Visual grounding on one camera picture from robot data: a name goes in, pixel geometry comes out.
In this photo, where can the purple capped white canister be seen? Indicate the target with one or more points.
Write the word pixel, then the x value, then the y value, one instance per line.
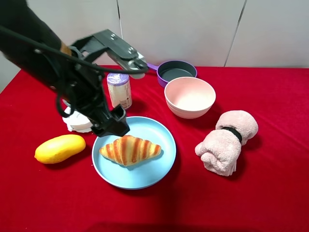
pixel 119 89

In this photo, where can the yellow mango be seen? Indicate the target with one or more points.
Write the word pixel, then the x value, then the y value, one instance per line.
pixel 60 148

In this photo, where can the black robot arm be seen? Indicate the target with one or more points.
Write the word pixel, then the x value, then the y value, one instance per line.
pixel 27 42

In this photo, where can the blue plate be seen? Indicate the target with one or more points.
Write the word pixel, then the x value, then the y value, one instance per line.
pixel 145 173

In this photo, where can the rolled pink towel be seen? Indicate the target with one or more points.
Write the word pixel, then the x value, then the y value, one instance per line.
pixel 221 148

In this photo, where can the toy croissant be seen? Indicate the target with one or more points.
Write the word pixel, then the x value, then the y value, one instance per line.
pixel 129 150

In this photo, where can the red tablecloth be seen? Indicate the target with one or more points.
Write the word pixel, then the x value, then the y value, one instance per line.
pixel 269 191

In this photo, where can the purple saucepan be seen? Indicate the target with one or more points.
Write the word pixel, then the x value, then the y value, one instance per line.
pixel 170 70

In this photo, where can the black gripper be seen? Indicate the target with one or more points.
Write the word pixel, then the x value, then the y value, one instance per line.
pixel 79 87

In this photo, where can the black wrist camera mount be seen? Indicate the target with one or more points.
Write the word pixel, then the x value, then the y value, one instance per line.
pixel 92 47

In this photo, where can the pink bowl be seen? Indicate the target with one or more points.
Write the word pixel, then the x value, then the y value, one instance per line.
pixel 189 97

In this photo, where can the white round lidded cup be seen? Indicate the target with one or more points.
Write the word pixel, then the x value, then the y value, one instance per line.
pixel 78 122

